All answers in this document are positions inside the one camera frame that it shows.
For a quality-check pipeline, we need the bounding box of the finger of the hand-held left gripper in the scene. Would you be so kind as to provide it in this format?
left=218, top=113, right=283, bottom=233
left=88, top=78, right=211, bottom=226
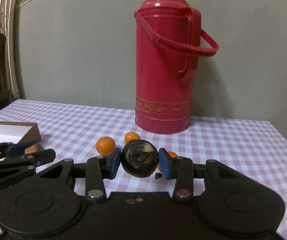
left=0, top=149, right=56, bottom=174
left=0, top=140, right=36, bottom=158

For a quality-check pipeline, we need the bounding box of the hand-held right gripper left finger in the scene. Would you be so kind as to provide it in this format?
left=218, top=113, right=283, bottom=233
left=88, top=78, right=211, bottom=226
left=40, top=148, right=122, bottom=202

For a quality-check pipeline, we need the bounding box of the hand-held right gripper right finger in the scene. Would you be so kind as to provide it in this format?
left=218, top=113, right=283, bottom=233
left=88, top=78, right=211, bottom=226
left=158, top=148, right=239, bottom=202

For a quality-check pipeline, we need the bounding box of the small orange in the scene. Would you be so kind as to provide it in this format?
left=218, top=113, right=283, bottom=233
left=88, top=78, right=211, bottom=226
left=157, top=151, right=178, bottom=172
left=125, top=132, right=141, bottom=144
left=95, top=136, right=116, bottom=155

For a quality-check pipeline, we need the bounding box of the small orange-brown fruit piece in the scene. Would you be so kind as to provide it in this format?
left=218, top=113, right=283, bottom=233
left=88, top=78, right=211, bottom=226
left=24, top=144, right=45, bottom=155

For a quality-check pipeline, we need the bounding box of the brown cardboard box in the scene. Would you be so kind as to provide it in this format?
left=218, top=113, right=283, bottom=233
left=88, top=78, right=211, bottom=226
left=0, top=121, right=41, bottom=145

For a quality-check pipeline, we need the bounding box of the dark mangosteen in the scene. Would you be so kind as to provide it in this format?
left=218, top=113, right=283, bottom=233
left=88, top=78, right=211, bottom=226
left=121, top=140, right=158, bottom=178

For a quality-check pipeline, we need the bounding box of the pink checkered tablecloth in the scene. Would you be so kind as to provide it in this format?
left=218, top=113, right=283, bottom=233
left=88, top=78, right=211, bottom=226
left=0, top=99, right=287, bottom=240

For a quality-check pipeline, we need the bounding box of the red thermos flask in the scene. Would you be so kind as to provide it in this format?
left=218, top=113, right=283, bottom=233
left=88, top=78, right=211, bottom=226
left=134, top=0, right=219, bottom=134

